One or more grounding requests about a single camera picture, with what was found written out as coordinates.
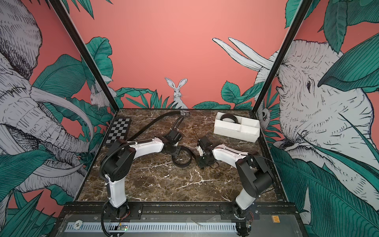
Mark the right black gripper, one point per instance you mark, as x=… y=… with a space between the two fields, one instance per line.
x=200 y=164

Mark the black white checkerboard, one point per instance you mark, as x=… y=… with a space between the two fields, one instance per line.
x=118 y=130

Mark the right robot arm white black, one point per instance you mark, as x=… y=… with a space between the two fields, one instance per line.
x=254 y=173

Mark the right black frame post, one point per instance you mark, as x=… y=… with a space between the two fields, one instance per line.
x=295 y=25

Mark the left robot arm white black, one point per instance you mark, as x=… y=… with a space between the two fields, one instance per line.
x=119 y=158

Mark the orange label sticker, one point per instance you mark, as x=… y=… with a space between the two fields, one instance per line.
x=275 y=219

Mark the black frame post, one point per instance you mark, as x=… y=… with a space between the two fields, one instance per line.
x=295 y=25
x=65 y=19

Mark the black belt upper long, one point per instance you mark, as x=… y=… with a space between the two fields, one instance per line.
x=183 y=113

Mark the white foam storage box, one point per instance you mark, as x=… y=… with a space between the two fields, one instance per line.
x=247 y=130

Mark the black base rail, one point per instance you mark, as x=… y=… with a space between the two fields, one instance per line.
x=136 y=209

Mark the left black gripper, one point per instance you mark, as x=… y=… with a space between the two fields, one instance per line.
x=177 y=153

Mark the white slotted cable duct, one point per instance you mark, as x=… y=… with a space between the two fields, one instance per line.
x=150 y=227

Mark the left black frame post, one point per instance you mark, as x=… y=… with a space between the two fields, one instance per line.
x=65 y=19

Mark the long black belt s-curved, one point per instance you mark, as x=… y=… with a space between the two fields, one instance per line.
x=230 y=118

